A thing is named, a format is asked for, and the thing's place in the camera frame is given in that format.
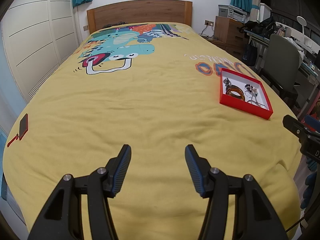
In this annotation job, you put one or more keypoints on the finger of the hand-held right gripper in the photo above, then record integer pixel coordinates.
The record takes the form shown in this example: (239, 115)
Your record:
(313, 123)
(293, 126)

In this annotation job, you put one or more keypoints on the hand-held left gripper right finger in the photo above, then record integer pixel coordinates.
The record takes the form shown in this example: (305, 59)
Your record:
(195, 170)

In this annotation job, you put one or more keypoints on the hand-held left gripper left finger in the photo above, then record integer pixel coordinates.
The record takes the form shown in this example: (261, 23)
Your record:
(121, 170)

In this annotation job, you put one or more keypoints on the silver jewellery pieces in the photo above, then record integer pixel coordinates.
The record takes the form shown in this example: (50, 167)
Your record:
(250, 88)

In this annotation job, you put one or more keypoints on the dark brown bangle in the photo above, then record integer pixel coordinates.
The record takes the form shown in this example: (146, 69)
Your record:
(242, 98)

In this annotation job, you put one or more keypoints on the red cardboard box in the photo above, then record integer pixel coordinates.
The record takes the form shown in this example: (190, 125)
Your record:
(240, 78)

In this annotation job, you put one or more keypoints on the amber bangle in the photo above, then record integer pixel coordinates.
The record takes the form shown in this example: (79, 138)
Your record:
(231, 89)

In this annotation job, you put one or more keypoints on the blue fabric object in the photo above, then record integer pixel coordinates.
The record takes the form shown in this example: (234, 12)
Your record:
(308, 190)

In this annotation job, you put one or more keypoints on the study desk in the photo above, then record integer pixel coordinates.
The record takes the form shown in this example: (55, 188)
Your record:
(310, 67)

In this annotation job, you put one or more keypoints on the grey desk chair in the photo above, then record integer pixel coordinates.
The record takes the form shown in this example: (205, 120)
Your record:
(280, 62)

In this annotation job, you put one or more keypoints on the yellow printed blanket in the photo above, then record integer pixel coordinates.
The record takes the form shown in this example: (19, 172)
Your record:
(150, 105)

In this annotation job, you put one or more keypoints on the dark blue bag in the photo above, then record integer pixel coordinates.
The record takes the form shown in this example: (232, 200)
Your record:
(250, 55)

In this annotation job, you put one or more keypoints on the low wooden bedside cabinet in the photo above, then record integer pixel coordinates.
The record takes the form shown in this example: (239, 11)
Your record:
(227, 47)

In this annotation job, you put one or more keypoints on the white desk lamp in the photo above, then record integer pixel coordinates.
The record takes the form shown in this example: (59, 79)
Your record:
(301, 20)

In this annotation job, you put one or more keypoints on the black bag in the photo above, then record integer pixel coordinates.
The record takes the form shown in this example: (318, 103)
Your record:
(260, 25)

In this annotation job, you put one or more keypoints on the red smartphone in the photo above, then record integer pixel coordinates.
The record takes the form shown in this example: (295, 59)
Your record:
(23, 126)

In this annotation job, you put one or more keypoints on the wooden drawer chest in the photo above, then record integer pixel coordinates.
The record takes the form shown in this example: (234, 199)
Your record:
(230, 28)

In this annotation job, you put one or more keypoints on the white printer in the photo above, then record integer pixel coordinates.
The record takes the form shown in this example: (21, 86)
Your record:
(231, 11)

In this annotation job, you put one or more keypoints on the wooden headboard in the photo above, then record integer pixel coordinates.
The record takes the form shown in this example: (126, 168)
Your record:
(140, 10)

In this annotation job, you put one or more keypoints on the white wardrobe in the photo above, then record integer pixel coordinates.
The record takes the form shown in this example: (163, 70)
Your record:
(37, 30)

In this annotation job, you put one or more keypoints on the wall socket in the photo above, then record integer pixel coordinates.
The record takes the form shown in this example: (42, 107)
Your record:
(209, 22)

